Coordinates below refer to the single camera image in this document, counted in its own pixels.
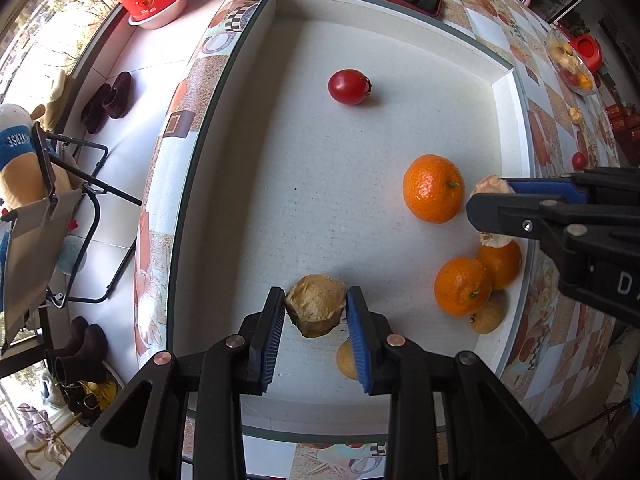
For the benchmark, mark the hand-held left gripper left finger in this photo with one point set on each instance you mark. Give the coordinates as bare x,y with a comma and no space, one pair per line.
272,340

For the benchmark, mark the black folding chair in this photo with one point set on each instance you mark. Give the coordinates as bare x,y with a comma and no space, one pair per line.
35,240

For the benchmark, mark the black boot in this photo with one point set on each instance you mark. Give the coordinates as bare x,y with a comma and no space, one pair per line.
65,345
92,350

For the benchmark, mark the clear glass bowl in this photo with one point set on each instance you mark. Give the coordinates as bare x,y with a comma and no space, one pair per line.
572,60

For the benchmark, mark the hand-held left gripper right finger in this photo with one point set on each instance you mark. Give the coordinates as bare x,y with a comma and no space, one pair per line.
357,340

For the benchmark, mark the red tomato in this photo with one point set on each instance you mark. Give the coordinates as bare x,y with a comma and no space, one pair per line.
348,86
579,160

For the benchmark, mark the orange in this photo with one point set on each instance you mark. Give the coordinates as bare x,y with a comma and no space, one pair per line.
505,265
583,80
432,187
462,285

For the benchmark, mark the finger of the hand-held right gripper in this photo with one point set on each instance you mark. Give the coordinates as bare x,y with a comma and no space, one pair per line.
545,187
500,212

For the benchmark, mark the stack of red gift boxes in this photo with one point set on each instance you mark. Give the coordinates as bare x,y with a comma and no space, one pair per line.
622,120

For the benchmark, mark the wrinkled tan walnut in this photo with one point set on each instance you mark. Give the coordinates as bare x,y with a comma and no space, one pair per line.
576,115
315,305
492,185

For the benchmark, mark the green potted plant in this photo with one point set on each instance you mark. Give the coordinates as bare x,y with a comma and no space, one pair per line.
575,25

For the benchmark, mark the dark purple boot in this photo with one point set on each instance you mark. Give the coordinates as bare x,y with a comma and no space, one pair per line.
95,107
117,95

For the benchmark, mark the white enamel basin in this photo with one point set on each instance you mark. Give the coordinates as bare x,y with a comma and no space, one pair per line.
167,14

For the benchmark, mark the white foam box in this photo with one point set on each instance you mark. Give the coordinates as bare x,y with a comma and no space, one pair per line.
300,160

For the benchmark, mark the red plastic chair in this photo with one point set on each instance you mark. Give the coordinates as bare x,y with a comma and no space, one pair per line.
590,49

